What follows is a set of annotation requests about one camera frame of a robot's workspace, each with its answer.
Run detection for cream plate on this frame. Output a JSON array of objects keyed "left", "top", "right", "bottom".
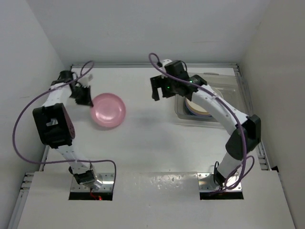
[{"left": 184, "top": 98, "right": 211, "bottom": 117}]

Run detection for pink plate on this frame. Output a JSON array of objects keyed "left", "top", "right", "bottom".
[{"left": 90, "top": 93, "right": 126, "bottom": 128}]

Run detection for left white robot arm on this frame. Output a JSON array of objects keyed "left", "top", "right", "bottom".
[{"left": 32, "top": 70, "right": 102, "bottom": 189}]

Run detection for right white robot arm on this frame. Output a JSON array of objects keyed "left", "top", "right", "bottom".
[{"left": 150, "top": 60, "right": 261, "bottom": 188}]

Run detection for clear plastic bin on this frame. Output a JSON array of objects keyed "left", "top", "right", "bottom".
[{"left": 174, "top": 73, "right": 251, "bottom": 128}]

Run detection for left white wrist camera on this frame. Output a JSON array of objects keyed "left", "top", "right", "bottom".
[{"left": 79, "top": 74, "right": 93, "bottom": 87}]

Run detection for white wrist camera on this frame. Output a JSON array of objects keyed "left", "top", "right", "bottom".
[
  {"left": 79, "top": 74, "right": 93, "bottom": 87},
  {"left": 157, "top": 59, "right": 172, "bottom": 68}
]

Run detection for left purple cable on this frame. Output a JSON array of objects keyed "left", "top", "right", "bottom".
[{"left": 12, "top": 60, "right": 116, "bottom": 191}]

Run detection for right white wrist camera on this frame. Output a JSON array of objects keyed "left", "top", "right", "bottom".
[{"left": 157, "top": 59, "right": 172, "bottom": 68}]

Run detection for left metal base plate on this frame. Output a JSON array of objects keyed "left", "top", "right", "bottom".
[{"left": 70, "top": 170, "right": 114, "bottom": 193}]

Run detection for metal base plate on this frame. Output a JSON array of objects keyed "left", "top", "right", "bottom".
[
  {"left": 70, "top": 170, "right": 114, "bottom": 193},
  {"left": 197, "top": 173, "right": 242, "bottom": 193}
]

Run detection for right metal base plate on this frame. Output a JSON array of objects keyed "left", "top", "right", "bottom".
[{"left": 197, "top": 173, "right": 242, "bottom": 193}]

